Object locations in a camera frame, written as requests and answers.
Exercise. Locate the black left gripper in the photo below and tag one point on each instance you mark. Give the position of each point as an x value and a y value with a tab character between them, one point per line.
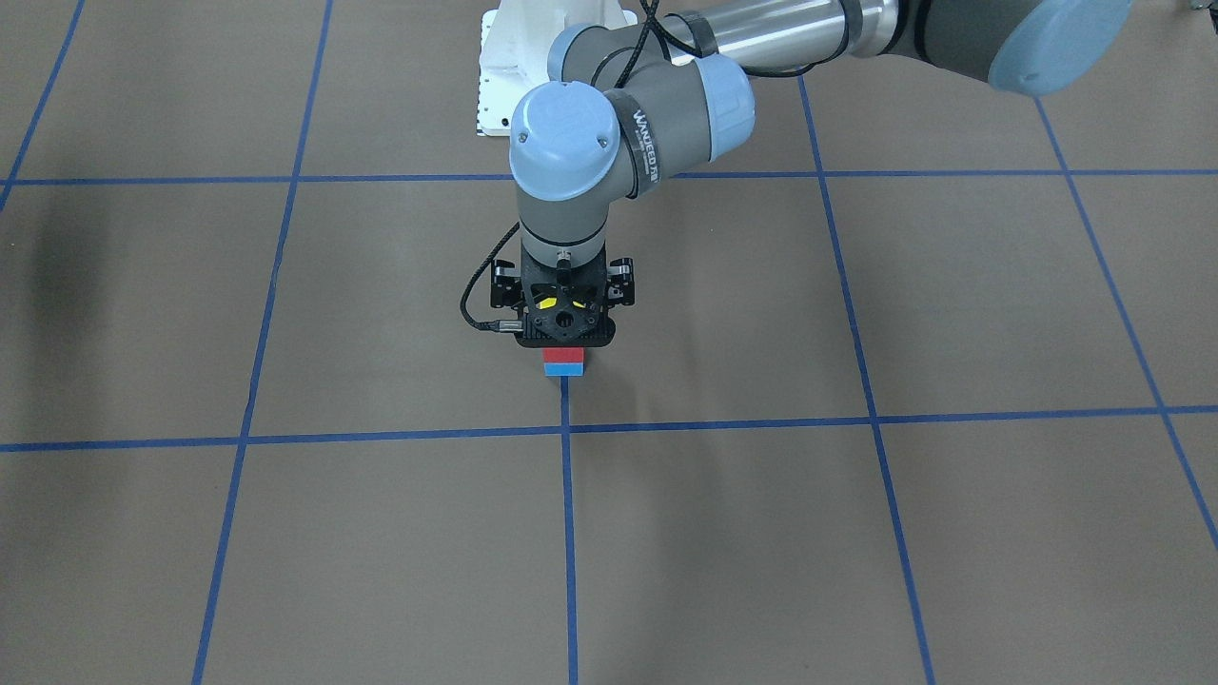
501	290

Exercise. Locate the red cube block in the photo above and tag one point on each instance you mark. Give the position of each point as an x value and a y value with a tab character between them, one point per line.
563	355

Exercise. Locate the blue cube block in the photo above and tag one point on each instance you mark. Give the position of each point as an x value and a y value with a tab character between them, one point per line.
563	369

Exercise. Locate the yellow cube block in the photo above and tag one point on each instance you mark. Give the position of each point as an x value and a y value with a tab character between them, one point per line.
550	303

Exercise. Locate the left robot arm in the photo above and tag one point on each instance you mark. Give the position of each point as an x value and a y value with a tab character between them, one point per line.
622	109

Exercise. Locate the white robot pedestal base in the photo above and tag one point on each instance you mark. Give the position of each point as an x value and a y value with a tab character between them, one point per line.
516	37

